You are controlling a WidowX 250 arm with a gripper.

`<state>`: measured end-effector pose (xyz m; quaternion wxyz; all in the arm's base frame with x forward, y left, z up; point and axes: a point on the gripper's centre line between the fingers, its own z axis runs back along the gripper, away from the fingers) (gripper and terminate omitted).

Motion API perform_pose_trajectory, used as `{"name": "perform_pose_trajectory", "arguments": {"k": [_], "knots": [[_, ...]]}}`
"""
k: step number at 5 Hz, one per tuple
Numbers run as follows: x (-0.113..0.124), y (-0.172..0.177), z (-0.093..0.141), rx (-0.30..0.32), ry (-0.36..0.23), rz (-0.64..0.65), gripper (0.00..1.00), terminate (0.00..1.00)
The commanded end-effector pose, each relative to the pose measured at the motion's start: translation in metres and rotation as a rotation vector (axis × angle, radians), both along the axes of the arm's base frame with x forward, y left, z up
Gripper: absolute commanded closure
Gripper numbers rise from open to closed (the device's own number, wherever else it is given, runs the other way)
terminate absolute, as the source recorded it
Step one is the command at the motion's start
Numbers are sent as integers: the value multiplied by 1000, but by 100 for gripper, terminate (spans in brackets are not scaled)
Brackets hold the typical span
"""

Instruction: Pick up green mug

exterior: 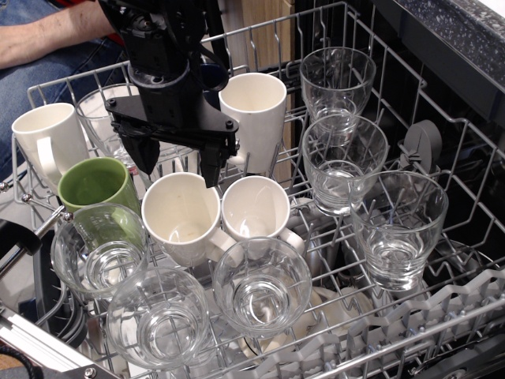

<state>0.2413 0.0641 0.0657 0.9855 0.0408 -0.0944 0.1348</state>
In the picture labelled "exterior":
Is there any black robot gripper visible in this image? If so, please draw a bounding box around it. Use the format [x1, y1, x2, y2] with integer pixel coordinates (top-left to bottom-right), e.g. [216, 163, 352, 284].
[105, 58, 238, 188]

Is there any green ceramic mug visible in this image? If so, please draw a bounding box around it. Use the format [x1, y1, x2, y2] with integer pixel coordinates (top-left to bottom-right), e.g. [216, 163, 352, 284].
[52, 157, 148, 253]

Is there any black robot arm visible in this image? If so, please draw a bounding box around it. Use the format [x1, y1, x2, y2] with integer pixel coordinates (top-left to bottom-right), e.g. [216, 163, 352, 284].
[100, 1, 238, 187]

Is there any large white mug centre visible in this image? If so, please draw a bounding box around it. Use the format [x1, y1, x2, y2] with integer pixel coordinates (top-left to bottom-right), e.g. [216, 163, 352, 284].
[141, 172, 236, 267]

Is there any dark blue mug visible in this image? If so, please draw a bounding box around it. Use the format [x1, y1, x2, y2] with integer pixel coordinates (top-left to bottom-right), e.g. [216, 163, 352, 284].
[200, 63, 229, 111]

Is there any small white mug centre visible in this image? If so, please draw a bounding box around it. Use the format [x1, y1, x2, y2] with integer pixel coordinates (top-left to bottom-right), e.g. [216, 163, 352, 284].
[222, 176, 305, 254]

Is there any tall white mug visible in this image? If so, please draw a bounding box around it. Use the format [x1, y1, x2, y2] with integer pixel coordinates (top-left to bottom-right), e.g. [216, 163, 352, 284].
[219, 73, 287, 174]

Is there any white mug far left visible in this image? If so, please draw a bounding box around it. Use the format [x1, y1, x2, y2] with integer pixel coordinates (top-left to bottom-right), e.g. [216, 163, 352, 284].
[12, 103, 89, 193]

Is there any clear glass back left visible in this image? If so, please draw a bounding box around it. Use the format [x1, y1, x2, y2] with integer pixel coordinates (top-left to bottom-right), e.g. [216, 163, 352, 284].
[74, 83, 198, 178]

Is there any clear glass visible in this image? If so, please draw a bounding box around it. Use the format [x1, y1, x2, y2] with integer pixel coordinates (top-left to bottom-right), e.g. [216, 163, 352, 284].
[74, 83, 198, 178]
[349, 171, 449, 291]
[107, 267, 210, 370]
[301, 113, 389, 216]
[50, 203, 150, 299]
[300, 47, 377, 121]
[212, 237, 312, 339]

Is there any clear glass front left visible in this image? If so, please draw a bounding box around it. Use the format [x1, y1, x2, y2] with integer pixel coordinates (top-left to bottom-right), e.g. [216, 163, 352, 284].
[50, 203, 150, 299]

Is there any red cloth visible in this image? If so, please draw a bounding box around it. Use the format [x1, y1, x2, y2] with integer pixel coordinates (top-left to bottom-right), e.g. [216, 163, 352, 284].
[107, 33, 124, 46]

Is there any blue jeans leg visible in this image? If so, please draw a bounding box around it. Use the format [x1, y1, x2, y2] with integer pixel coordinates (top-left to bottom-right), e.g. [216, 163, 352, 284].
[1, 1, 126, 179]

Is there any clear glass front centre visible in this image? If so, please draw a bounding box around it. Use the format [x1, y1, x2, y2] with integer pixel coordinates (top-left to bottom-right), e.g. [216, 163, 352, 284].
[212, 237, 312, 339]

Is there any clear glass middle right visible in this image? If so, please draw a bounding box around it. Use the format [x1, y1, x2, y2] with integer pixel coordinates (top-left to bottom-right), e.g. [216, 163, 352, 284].
[301, 113, 389, 216]

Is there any clear glass front bottom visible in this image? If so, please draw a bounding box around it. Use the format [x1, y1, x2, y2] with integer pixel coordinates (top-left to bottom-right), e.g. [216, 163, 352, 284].
[107, 267, 210, 370]

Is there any clear glass back right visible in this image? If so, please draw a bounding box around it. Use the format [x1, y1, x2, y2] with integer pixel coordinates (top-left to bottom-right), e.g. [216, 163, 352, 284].
[300, 47, 377, 121]

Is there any white dishes lower rack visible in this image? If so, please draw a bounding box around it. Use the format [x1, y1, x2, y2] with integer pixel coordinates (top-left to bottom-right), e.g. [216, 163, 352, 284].
[238, 287, 373, 358]

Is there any clear glass near right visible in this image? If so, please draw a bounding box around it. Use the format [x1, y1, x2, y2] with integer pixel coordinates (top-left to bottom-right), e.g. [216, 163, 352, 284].
[349, 171, 449, 291]

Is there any grey rack roller wheel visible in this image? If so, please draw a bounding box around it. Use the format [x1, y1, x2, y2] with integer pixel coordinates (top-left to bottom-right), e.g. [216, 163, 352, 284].
[399, 120, 443, 174]

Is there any dark speckled countertop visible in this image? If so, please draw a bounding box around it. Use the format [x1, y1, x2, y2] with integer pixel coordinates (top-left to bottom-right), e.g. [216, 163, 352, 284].
[373, 1, 504, 126]

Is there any black clamp handle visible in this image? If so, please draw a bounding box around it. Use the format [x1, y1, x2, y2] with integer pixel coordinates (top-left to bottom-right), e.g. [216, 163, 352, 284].
[0, 205, 74, 277]

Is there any wire dishwasher rack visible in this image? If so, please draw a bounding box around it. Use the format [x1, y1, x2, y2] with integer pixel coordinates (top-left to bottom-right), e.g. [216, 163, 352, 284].
[10, 1, 505, 379]

